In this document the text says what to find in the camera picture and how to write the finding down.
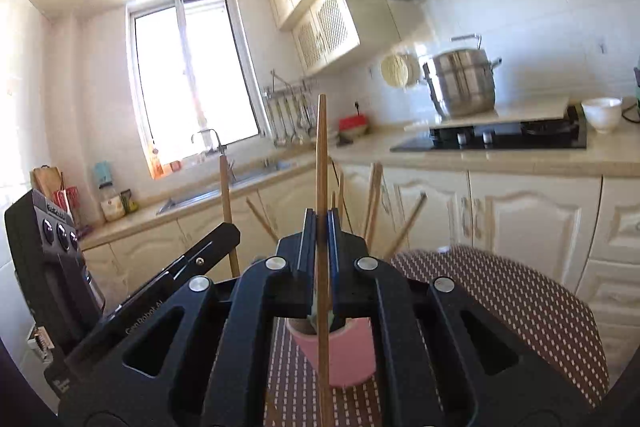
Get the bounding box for blue capped plastic bottle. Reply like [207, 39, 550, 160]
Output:
[94, 161, 125, 223]

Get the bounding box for red patterned packet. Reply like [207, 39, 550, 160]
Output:
[52, 186, 81, 220]

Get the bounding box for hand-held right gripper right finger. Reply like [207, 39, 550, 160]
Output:
[327, 209, 581, 427]

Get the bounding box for metal sink faucet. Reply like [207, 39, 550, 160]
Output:
[191, 129, 228, 158]

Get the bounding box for brown dotted cloth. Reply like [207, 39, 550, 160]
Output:
[263, 246, 612, 427]

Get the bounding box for cream base cabinets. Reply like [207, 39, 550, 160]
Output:
[80, 162, 640, 343]

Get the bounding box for cream round perforated tray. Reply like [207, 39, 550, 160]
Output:
[381, 53, 421, 88]

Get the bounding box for cream board under pot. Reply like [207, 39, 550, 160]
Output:
[404, 94, 571, 130]

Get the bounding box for kitchen window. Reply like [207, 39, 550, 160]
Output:
[127, 0, 263, 180]

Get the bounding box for pink cup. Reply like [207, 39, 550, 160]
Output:
[285, 316, 377, 389]

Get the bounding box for black gas stove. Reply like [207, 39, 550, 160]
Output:
[390, 104, 588, 152]

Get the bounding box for bunch of chopsticks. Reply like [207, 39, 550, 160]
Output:
[245, 161, 429, 259]

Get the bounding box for red container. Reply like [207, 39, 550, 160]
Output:
[338, 114, 371, 138]

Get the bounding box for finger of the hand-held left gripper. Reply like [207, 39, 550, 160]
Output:
[62, 222, 242, 403]

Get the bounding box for wooden cutting boards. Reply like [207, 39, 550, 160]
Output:
[31, 164, 66, 202]

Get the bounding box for stainless steel sink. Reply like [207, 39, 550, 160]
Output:
[156, 159, 301, 215]

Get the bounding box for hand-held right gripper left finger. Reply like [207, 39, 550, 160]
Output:
[57, 209, 317, 427]

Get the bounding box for small cream lattice cabinet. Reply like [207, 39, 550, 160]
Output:
[291, 0, 362, 76]

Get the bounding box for wooden chopstick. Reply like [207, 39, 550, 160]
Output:
[314, 94, 332, 427]

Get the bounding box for metal wall utensil rack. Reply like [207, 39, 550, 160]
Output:
[262, 69, 318, 100]

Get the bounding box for row of hanging metal ladles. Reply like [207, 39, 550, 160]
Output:
[267, 94, 318, 146]

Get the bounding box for white bowl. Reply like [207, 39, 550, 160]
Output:
[581, 97, 623, 134]

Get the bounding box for stainless steel steamer pot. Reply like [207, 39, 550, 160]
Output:
[419, 34, 502, 120]

